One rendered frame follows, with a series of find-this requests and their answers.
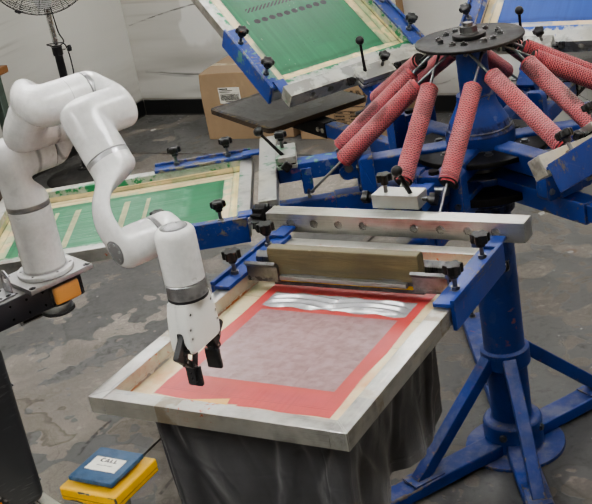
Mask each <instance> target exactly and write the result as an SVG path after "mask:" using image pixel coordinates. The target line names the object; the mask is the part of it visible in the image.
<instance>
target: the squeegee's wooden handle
mask: <svg viewBox="0 0 592 504"><path fill-rule="evenodd" d="M267 256H268V261H269V262H271V263H275V264H277V265H278V269H279V274H280V275H281V274H292V275H306V276H321V277H336V278H351V279H366V280H380V281H395V282H408V285H409V286H411V287H413V284H412V277H411V276H410V275H409V273H410V272H423V273H425V268H424V261H423V254H422V252H421V251H403V250H384V249H365V248H346V247H328V246H309V245H290V244H270V245H269V246H268V247H267Z"/></svg>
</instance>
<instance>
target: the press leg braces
mask: <svg viewBox="0 0 592 504"><path fill-rule="evenodd" d="M528 342H529V347H530V356H531V358H533V359H535V360H537V361H539V362H541V363H543V364H545V365H547V366H549V367H551V368H553V369H555V370H556V371H558V372H560V373H562V374H564V375H566V376H568V377H570V378H572V379H574V380H576V381H578V382H580V383H582V384H583V386H581V387H579V388H577V391H579V392H581V393H584V394H586V395H588V396H590V397H592V374H590V373H588V372H586V371H584V370H582V369H580V368H579V367H577V366H575V365H573V364H571V363H569V362H567V361H565V360H563V359H562V358H560V357H558V356H556V355H554V354H552V353H550V352H548V351H547V350H545V349H543V348H541V347H539V346H537V345H535V344H533V343H531V342H530V341H528ZM503 370H504V375H505V379H506V384H507V388H508V392H509V396H510V401H511V405H512V410H513V414H514V419H515V423H516V428H517V432H518V437H519V442H520V446H521V451H522V456H523V461H524V466H525V471H526V476H527V481H528V483H527V484H521V486H522V489H523V492H524V495H525V498H526V500H527V503H528V504H554V502H553V500H552V497H551V494H550V492H549V489H548V487H547V484H546V481H543V479H542V474H541V469H540V464H539V459H538V454H537V449H536V445H535V440H534V435H533V431H532V426H531V422H530V417H529V413H528V408H527V404H526V400H525V396H524V391H523V387H522V383H521V379H520V375H519V370H518V366H517V362H516V359H513V360H508V361H503ZM491 373H492V368H491V361H490V360H488V359H486V358H484V357H483V356H480V358H479V360H478V362H477V363H476V365H475V367H474V369H473V370H472V372H471V374H470V375H469V377H468V379H467V381H466V382H465V384H464V386H463V388H462V389H461V391H460V393H459V395H458V396H457V398H456V400H455V401H454V403H453V405H452V407H451V408H450V410H449V412H448V414H447V415H446V417H445V419H444V421H443V422H442V424H441V426H440V427H439V429H438V431H437V433H436V434H435V436H434V439H433V442H432V443H431V445H430V446H429V447H428V448H427V450H426V452H427V454H426V456H425V457H424V458H423V459H422V460H420V462H419V464H418V466H417V467H416V469H415V471H414V472H413V473H411V474H409V475H407V476H405V477H403V478H402V479H403V480H404V481H405V482H407V483H408V484H410V485H411V486H412V487H414V488H415V489H417V488H419V487H421V486H423V485H425V484H427V483H429V482H431V481H433V480H435V479H437V478H439V477H441V476H442V475H444V474H445V472H444V471H442V470H441V469H439V468H438V465H439V463H440V462H441V460H442V458H443V457H444V455H445V453H446V451H447V450H448V448H449V446H450V444H451V443H452V441H453V439H454V437H455V436H456V434H457V432H458V430H459V429H460V427H461V425H462V424H463V422H464V420H465V418H466V417H467V415H468V413H469V411H470V410H471V408H472V406H473V404H474V403H475V401H476V399H477V397H478V396H479V394H480V392H481V391H482V389H483V387H484V385H485V384H486V385H488V378H489V377H490V375H491Z"/></svg>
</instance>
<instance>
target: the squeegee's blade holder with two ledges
mask: <svg viewBox="0 0 592 504"><path fill-rule="evenodd" d="M279 278H280V280H286V281H300V282H314V283H329V284H343V285H357V286H371V287H385V288H399V289H407V288H408V287H409V285H408V282H395V281H380V280H366V279H351V278H336V277H321V276H306V275H292V274H281V275H280V276H279Z"/></svg>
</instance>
